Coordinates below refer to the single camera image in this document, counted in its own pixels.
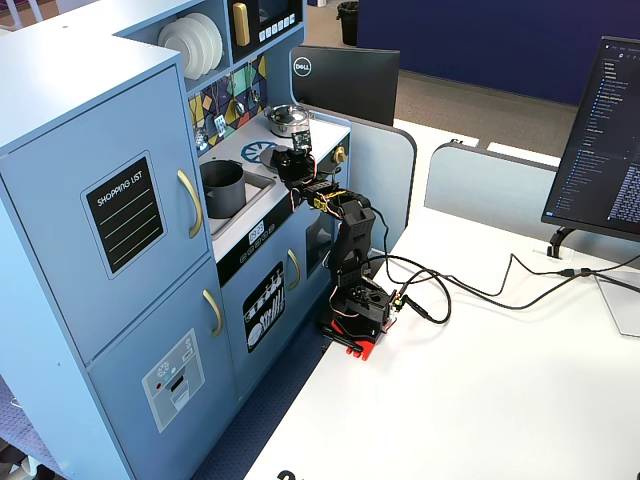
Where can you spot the black shopping list board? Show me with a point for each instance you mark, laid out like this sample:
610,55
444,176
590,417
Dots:
125,215

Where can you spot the blue fridge door with chalkboard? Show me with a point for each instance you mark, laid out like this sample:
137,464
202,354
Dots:
60,250

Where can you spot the metal ladle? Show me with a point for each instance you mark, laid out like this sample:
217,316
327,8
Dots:
240,107

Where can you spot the blue fridge door with dispenser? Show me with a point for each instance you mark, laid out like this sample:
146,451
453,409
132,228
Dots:
130,360

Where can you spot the metal skimmer spoon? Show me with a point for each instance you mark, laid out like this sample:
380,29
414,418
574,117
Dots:
201,141

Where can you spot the red arm base clamp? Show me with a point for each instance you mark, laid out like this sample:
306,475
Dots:
362,350

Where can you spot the gold stove knob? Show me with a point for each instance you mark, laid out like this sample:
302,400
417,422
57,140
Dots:
341,155

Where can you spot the digital clock display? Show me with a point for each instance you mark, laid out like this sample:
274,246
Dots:
256,232

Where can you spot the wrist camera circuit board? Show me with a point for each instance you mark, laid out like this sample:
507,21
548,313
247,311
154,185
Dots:
301,140

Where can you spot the black trash bin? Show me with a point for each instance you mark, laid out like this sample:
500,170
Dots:
348,22

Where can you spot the gray toy pot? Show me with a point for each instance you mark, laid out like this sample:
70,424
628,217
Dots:
225,197

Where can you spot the monitor showing code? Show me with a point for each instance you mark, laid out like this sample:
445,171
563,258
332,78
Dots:
600,140

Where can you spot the stainless steel pot with lid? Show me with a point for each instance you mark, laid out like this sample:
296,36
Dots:
285,120

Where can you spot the black microwave door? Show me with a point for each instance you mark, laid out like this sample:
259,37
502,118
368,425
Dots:
255,37

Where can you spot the gray toy sink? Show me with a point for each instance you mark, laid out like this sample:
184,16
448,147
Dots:
257,187

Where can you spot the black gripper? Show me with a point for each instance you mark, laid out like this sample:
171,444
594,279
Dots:
285,163

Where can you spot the gray pot lid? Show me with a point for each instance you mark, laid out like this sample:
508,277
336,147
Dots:
266,157

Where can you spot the metal slotted spatula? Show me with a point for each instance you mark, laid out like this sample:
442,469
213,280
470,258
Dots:
219,126

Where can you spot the blue oven door with window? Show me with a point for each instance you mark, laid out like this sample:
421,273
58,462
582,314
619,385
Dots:
315,245

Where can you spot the gray desk divider panel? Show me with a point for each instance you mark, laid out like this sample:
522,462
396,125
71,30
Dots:
385,180
490,185

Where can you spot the blue dishwasher door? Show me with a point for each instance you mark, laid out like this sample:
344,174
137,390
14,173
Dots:
235,320

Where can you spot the gray monitor base plate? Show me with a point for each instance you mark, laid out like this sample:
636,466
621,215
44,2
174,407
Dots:
622,305

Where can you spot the blue toy kitchen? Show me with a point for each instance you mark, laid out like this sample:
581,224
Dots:
60,100

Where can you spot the white toy plate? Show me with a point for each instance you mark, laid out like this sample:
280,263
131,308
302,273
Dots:
215,40
172,45
197,42

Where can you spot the black Dell monitor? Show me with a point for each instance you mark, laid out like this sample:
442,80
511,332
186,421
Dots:
350,80

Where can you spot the gray water dispenser panel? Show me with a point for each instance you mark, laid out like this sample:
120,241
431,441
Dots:
172,380

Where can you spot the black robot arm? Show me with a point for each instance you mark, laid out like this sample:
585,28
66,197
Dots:
357,235

